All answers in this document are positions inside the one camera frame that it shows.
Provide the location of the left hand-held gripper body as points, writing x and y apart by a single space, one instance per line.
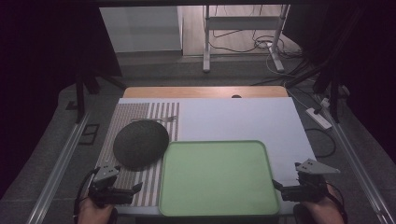
106 194

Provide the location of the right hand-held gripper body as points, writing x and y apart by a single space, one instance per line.
306 191

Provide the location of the person's left hand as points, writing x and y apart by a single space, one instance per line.
93 213

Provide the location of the person's right hand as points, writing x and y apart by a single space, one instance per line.
323 211

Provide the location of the dark round plate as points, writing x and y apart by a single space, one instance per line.
140 144

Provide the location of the green plastic tray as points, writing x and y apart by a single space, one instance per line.
218 179

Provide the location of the white board sheet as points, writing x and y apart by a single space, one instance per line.
243 121

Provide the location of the white power strip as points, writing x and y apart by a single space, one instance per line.
318 118

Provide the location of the striped placemat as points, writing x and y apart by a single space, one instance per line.
162 112

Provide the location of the black tripod stand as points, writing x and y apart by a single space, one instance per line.
80 93
334 93

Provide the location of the wooden table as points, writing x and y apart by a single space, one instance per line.
186 92

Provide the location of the white panel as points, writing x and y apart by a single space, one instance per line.
140 29

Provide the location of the white metal stand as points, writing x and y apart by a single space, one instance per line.
206 40

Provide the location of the aluminium rail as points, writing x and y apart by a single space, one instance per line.
59 168
358 165

